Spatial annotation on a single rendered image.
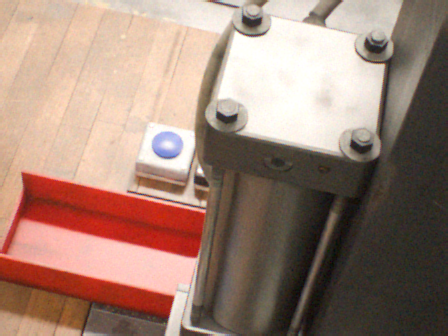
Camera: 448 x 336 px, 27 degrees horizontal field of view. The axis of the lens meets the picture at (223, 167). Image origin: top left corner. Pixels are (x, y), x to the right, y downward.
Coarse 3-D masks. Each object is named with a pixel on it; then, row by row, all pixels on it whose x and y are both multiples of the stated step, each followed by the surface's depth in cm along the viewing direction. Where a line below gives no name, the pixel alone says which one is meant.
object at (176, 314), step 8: (184, 288) 79; (176, 296) 79; (184, 296) 79; (176, 304) 78; (184, 304) 78; (176, 312) 78; (168, 320) 77; (176, 320) 77; (168, 328) 77; (176, 328) 77
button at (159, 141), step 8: (160, 136) 119; (168, 136) 119; (176, 136) 119; (152, 144) 118; (160, 144) 118; (168, 144) 118; (176, 144) 118; (160, 152) 117; (168, 152) 117; (176, 152) 118
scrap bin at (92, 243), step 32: (32, 192) 114; (64, 192) 113; (96, 192) 111; (32, 224) 113; (64, 224) 114; (96, 224) 114; (128, 224) 114; (160, 224) 114; (192, 224) 113; (0, 256) 104; (32, 256) 111; (64, 256) 111; (96, 256) 112; (128, 256) 112; (160, 256) 112; (192, 256) 113; (64, 288) 107; (96, 288) 106; (128, 288) 104; (160, 288) 110
